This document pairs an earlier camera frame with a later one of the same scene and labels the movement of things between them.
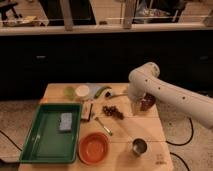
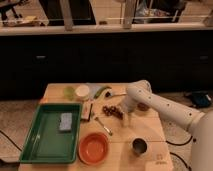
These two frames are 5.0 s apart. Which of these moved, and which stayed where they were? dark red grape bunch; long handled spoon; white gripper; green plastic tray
Moved: white gripper
Stayed: green plastic tray; dark red grape bunch; long handled spoon
